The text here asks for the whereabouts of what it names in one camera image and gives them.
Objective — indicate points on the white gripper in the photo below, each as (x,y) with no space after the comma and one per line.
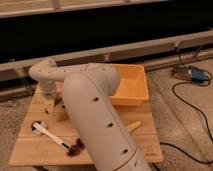
(48,89)

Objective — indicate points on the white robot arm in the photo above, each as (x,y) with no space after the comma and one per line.
(86,89)

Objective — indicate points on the dark grape bunch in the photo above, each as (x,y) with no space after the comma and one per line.
(76,148)

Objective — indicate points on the yellow plastic bin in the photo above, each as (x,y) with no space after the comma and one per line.
(133,89)

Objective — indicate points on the yellow banana toy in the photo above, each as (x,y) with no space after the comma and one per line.
(133,126)

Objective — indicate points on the blue power box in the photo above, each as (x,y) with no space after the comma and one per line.
(188,74)

